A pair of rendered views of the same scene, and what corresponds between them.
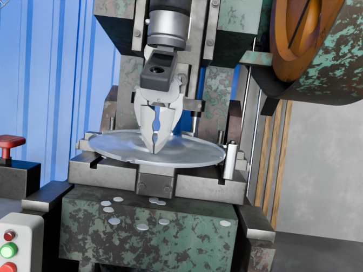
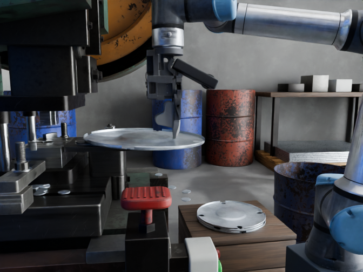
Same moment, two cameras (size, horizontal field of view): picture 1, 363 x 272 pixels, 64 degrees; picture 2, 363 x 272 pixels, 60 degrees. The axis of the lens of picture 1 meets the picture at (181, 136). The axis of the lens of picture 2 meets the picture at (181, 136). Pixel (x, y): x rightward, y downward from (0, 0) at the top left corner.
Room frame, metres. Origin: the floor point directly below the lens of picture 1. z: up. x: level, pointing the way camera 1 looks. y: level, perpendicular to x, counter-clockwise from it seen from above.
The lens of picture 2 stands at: (0.62, 0.81, 0.91)
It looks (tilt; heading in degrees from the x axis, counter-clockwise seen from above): 9 degrees down; 263
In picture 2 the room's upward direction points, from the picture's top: straight up
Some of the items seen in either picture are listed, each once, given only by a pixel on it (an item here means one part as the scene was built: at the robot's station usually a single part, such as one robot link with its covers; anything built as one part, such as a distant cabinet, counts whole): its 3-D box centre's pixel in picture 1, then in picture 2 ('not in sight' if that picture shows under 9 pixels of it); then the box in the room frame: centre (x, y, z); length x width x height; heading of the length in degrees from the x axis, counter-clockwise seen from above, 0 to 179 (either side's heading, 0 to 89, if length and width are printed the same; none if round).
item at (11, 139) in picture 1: (6, 154); (146, 217); (0.62, 0.38, 0.72); 0.07 x 0.06 x 0.08; 179
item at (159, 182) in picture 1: (156, 169); (123, 165); (0.67, 0.05, 0.72); 0.25 x 0.14 x 0.14; 179
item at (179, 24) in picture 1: (166, 29); (168, 40); (0.56, 0.05, 1.02); 0.08 x 0.08 x 0.05
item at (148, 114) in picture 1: (149, 127); (167, 120); (0.56, 0.06, 0.83); 0.06 x 0.03 x 0.09; 179
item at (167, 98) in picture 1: (163, 73); (165, 75); (0.56, 0.05, 0.94); 0.09 x 0.08 x 0.12; 179
